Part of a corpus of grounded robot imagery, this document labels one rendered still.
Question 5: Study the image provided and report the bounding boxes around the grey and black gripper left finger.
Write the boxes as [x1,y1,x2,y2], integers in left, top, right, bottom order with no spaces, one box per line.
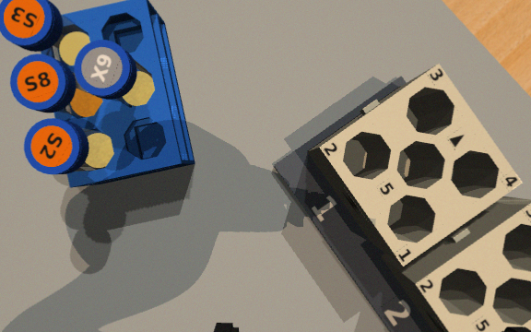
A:
[214,323,239,332]

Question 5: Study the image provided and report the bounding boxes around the blue tube rack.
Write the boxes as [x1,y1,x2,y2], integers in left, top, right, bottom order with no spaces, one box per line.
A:
[54,0,195,186]

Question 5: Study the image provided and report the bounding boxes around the blue tube cap with orange s2 dot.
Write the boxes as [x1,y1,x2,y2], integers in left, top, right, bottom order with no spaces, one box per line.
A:
[24,118,114,174]

